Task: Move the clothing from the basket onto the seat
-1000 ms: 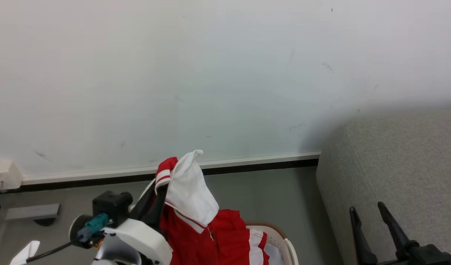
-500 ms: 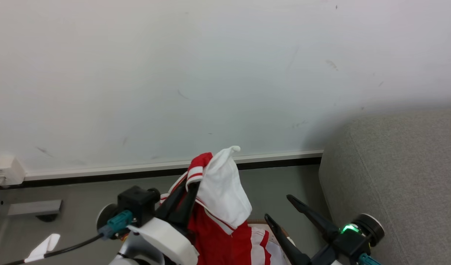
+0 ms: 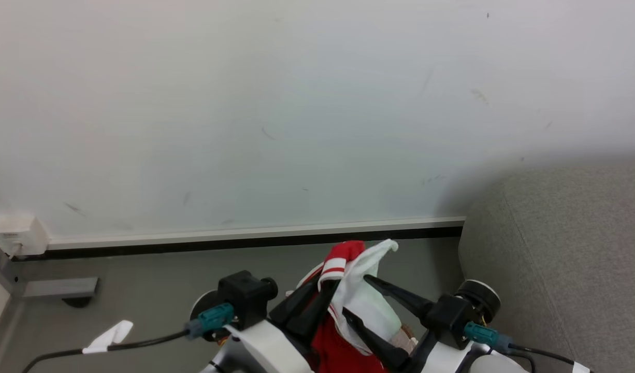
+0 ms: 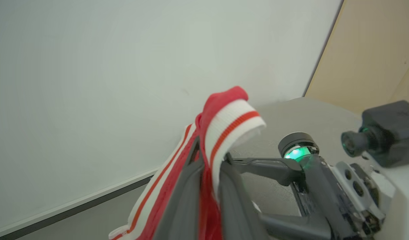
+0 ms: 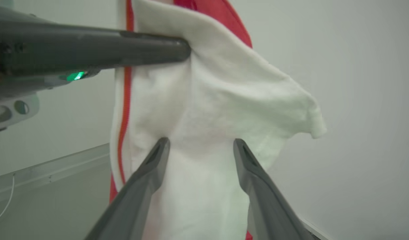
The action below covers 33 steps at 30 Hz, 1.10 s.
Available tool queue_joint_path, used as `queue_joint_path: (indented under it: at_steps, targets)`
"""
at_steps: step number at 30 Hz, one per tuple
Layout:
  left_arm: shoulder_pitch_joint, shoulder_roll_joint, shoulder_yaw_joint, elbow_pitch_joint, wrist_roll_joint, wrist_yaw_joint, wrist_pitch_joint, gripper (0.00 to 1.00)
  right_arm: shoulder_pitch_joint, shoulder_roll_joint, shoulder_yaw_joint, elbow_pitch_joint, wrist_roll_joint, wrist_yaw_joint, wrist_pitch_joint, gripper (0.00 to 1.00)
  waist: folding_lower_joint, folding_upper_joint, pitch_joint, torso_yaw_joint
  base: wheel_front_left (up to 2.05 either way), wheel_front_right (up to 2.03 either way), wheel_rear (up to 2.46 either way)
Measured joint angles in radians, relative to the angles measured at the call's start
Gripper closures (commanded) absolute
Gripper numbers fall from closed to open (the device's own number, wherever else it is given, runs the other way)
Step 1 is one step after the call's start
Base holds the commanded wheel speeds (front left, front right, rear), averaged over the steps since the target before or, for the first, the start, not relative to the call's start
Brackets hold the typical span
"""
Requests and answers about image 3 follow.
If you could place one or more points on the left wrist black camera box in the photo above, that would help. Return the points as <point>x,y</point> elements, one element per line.
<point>247,298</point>

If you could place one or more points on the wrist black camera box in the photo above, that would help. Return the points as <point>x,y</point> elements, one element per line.
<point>449,318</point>
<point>247,298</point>

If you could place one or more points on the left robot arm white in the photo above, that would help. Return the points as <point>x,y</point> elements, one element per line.
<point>206,308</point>

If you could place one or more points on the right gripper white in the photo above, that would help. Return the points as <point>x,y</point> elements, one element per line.
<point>444,360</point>

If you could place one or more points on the white mint garment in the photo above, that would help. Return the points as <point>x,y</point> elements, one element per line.
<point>364,300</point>

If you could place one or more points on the grey metal furniture leg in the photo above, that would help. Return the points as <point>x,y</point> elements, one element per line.
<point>58,287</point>

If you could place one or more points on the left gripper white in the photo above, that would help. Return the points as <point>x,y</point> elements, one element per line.
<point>260,349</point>

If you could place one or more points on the white wall socket box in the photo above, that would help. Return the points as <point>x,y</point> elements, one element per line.
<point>19,235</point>

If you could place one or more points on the red white striped garment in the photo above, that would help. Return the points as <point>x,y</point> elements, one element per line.
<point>338,352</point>

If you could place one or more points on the white black wall baseboard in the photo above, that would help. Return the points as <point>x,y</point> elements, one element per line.
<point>255,237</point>

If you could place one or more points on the grey fabric sofa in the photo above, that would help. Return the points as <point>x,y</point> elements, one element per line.
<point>571,259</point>

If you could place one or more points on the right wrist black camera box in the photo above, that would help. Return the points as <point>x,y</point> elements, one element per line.
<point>449,318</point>

